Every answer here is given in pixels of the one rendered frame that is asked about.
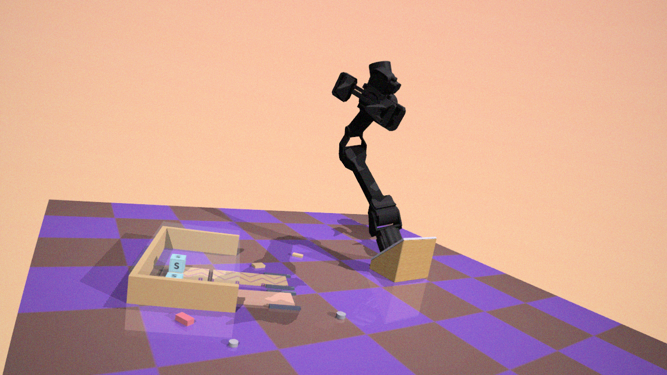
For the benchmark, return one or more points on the pink rectangular block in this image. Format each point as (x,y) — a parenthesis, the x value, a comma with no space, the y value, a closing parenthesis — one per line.
(184,319)

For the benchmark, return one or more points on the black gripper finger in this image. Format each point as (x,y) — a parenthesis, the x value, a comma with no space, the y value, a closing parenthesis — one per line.
(344,88)
(381,113)

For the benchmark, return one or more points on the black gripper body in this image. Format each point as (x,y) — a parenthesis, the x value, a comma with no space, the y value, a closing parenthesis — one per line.
(371,97)

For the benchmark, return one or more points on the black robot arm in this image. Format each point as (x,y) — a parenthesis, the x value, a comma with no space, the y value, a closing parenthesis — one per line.
(382,209)

